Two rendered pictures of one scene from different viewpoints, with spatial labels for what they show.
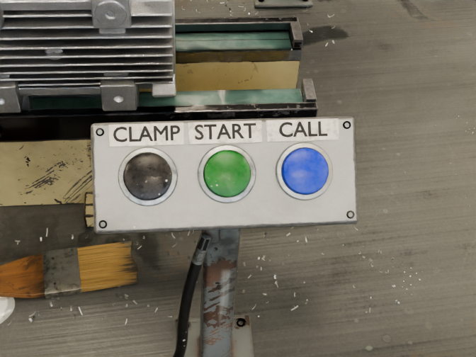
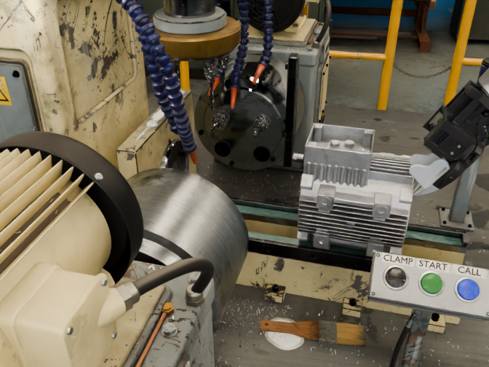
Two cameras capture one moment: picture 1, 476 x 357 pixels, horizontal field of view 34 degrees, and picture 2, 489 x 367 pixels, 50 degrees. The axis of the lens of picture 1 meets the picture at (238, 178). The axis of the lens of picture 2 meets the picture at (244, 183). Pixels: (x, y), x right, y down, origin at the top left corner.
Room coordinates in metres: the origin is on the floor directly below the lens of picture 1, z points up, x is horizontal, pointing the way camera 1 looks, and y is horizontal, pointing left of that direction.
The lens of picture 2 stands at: (-0.29, 0.04, 1.59)
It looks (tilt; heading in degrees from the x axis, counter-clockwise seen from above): 32 degrees down; 23
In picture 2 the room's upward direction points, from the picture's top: straight up
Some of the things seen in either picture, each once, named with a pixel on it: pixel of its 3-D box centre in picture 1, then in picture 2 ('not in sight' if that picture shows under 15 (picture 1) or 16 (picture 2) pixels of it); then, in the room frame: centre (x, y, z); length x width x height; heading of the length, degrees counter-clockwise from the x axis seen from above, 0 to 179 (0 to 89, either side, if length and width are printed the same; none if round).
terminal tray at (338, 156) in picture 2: not in sight; (339, 154); (0.58, 0.21, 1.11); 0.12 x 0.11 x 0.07; 97
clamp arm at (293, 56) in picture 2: not in sight; (292, 113); (0.70, 0.34, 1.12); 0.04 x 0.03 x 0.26; 98
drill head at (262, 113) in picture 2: not in sight; (255, 106); (0.88, 0.50, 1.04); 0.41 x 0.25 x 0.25; 8
